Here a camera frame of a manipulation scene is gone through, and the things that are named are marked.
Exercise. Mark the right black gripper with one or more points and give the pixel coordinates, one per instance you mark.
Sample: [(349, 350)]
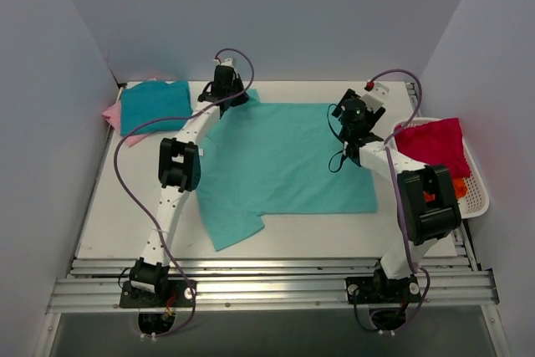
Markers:
[(345, 98)]

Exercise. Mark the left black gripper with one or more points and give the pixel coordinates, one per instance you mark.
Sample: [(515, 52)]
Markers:
[(209, 95)]

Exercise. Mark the mint green t-shirt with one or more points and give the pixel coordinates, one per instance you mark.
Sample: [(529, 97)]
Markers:
[(273, 159)]

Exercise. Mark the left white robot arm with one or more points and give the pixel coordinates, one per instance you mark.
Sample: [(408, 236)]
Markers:
[(179, 173)]

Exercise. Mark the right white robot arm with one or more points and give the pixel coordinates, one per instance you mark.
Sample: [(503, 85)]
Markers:
[(427, 208)]

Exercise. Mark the folded teal t-shirt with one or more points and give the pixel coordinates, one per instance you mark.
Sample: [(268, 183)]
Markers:
[(152, 108)]

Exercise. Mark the crimson red t-shirt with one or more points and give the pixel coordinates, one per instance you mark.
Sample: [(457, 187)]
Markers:
[(436, 143)]

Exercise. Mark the folded pink t-shirt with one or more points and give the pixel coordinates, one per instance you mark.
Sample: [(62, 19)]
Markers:
[(113, 116)]

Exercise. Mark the orange t-shirt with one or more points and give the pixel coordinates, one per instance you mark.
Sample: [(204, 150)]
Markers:
[(460, 188)]

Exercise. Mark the white plastic laundry basket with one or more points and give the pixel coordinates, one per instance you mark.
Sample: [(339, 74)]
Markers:
[(476, 201)]

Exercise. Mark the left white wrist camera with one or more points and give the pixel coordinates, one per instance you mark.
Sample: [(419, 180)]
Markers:
[(229, 62)]

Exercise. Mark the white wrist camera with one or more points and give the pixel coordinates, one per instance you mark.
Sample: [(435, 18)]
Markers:
[(375, 95), (229, 62)]

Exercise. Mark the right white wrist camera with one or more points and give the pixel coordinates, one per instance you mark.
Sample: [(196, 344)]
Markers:
[(375, 95)]

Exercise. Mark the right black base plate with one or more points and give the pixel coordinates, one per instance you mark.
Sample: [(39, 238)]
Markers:
[(376, 290)]

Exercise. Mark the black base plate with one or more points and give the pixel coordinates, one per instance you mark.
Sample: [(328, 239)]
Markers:
[(176, 294), (376, 290)]

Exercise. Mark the aluminium rail frame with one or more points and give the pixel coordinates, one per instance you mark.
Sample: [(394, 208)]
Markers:
[(279, 293)]

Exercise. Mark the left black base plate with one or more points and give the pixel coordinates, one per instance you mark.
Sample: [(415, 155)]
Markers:
[(176, 294)]

